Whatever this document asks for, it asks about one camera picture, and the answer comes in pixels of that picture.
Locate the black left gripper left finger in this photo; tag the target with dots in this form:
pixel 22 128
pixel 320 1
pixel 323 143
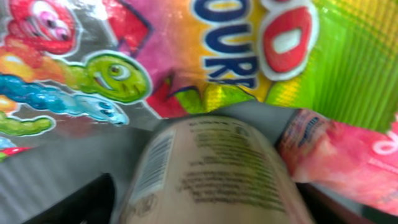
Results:
pixel 91 204

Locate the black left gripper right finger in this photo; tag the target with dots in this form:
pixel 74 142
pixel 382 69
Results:
pixel 327 211

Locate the pink tissue pack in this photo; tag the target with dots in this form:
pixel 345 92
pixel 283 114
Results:
pixel 356 163

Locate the green lid jar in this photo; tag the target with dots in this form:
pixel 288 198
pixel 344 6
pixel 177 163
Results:
pixel 211 170

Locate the Haribo gummy worms bag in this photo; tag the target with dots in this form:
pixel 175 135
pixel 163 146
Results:
pixel 73 68

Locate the grey plastic mesh basket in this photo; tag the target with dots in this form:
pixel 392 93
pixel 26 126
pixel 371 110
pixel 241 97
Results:
pixel 38 178

